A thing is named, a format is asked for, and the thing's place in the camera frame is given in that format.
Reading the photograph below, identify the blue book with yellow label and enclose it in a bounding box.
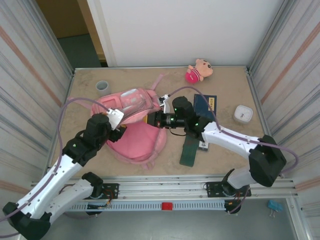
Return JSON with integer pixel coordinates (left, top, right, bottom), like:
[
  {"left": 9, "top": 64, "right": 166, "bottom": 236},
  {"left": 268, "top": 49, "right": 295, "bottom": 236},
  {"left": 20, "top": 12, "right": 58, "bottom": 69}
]
[{"left": 193, "top": 93, "right": 217, "bottom": 118}]

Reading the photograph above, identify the pink school backpack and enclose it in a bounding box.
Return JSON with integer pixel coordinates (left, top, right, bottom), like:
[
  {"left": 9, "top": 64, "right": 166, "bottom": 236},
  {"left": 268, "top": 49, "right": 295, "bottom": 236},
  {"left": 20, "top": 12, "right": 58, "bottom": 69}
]
[{"left": 90, "top": 73, "right": 168, "bottom": 171}]

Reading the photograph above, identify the dark green pencil case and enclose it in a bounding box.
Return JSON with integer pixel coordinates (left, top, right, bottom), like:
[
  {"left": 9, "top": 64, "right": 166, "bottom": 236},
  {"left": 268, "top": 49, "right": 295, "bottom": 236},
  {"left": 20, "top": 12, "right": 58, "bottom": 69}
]
[{"left": 179, "top": 134, "right": 201, "bottom": 167}]

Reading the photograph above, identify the pink plush pig toy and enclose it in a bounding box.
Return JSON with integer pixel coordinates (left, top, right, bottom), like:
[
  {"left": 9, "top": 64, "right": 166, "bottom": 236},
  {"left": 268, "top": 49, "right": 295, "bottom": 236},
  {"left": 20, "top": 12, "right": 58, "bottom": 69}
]
[{"left": 184, "top": 58, "right": 214, "bottom": 85}]

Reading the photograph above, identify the white square clock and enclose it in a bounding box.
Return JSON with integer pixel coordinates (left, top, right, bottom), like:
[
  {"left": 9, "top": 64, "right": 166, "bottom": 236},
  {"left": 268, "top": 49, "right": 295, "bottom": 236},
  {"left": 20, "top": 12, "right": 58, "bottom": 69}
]
[{"left": 233, "top": 104, "right": 254, "bottom": 125}]

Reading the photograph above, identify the blue binder clip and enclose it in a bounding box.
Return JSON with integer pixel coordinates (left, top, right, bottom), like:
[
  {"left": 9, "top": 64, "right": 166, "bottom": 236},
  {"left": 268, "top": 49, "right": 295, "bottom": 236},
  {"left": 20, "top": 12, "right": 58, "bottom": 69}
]
[{"left": 267, "top": 199, "right": 283, "bottom": 218}]

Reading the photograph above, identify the brown wooden door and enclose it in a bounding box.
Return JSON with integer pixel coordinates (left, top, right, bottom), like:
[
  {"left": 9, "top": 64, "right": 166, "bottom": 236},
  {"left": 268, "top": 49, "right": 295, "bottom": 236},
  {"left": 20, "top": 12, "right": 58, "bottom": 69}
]
[{"left": 36, "top": 0, "right": 106, "bottom": 61}]

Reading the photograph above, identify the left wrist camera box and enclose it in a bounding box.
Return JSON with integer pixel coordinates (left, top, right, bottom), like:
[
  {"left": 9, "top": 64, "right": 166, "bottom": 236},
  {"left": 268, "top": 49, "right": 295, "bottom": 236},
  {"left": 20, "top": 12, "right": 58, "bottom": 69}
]
[{"left": 106, "top": 107, "right": 125, "bottom": 131}]

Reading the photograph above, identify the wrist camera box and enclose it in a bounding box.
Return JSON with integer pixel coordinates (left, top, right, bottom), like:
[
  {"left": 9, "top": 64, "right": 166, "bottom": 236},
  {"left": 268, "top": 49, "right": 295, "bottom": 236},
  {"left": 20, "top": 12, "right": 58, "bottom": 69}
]
[
  {"left": 106, "top": 107, "right": 125, "bottom": 131},
  {"left": 158, "top": 94, "right": 173, "bottom": 113}
]

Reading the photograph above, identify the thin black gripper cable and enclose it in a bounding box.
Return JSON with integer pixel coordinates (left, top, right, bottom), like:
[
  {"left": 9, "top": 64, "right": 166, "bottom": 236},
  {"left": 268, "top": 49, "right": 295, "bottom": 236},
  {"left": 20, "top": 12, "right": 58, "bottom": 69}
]
[{"left": 168, "top": 126, "right": 189, "bottom": 138}]

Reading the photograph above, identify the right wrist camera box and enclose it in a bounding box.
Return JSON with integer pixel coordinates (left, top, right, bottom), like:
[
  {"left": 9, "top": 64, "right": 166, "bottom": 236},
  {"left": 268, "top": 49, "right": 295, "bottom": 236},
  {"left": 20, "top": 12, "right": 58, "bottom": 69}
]
[{"left": 158, "top": 94, "right": 173, "bottom": 113}]

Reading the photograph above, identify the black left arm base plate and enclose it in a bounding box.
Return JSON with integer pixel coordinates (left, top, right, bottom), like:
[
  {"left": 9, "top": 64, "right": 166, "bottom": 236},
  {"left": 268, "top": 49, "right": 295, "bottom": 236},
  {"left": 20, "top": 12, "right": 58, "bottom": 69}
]
[{"left": 74, "top": 183, "right": 120, "bottom": 200}]

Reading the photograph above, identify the aluminium mounting rail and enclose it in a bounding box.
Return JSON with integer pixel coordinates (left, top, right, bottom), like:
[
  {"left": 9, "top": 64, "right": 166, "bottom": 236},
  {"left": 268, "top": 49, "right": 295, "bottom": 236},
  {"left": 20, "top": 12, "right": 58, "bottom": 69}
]
[{"left": 26, "top": 174, "right": 300, "bottom": 201}]

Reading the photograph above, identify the white slotted cable duct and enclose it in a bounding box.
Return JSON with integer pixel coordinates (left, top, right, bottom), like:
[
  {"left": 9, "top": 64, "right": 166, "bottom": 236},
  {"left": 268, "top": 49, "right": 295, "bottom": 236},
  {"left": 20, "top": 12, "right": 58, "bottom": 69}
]
[{"left": 36, "top": 201, "right": 227, "bottom": 212}]

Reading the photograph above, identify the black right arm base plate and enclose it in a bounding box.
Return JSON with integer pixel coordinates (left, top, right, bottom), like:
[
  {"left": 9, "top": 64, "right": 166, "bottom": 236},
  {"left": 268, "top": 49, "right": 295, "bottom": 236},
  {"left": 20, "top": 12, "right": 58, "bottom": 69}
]
[{"left": 206, "top": 181, "right": 252, "bottom": 198}]

